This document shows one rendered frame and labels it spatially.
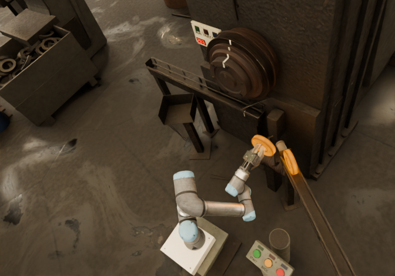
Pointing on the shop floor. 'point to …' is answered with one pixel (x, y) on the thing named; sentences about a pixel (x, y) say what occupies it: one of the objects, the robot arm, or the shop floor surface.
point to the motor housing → (273, 172)
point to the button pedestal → (269, 259)
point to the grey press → (50, 13)
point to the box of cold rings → (44, 74)
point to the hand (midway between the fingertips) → (263, 144)
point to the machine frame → (299, 54)
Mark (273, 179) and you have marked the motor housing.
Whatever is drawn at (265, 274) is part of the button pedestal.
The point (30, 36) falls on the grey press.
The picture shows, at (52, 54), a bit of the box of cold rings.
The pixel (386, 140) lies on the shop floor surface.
